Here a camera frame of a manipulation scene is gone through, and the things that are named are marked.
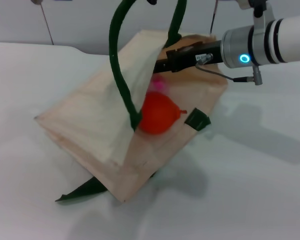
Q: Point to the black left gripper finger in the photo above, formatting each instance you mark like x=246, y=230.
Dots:
x=152, y=1

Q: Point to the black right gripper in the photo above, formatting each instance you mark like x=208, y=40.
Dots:
x=190, y=56

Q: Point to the pink toy peach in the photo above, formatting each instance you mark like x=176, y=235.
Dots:
x=160, y=85

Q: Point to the orange toy fruit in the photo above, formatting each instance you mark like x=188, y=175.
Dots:
x=157, y=112

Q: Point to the right wrist camera housing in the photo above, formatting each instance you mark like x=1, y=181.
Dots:
x=247, y=3

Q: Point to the right silver camera mount bracket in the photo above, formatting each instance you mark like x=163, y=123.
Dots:
x=261, y=20

